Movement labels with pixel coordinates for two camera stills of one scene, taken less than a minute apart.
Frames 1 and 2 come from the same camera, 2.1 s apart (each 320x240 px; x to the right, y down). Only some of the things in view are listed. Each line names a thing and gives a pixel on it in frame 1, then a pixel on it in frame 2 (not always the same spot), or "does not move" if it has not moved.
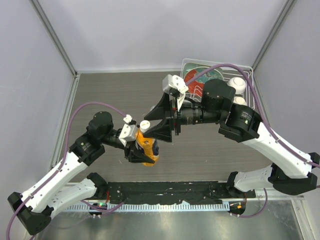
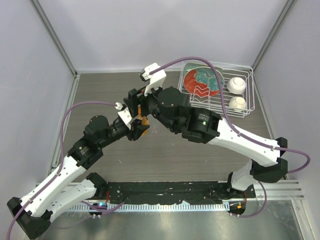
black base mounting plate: (172, 192) does not move
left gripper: (135, 155) to (138, 130)
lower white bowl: (239, 100) does not move
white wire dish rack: (191, 68) does not move
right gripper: (162, 131) to (135, 98)
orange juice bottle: (149, 146) to (144, 120)
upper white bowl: (239, 84) does not move
